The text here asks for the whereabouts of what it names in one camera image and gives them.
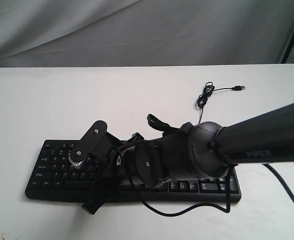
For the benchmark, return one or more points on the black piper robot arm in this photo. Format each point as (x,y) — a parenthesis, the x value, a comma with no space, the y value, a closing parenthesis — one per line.
(185,153)

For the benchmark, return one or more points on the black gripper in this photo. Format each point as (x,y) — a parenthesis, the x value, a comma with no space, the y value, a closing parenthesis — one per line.
(135,159)

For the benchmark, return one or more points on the grey backdrop cloth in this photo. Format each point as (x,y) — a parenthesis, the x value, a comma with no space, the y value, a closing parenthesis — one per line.
(127,33)

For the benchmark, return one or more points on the black acer keyboard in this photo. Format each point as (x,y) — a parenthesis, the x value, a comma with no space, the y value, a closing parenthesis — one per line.
(54,179)

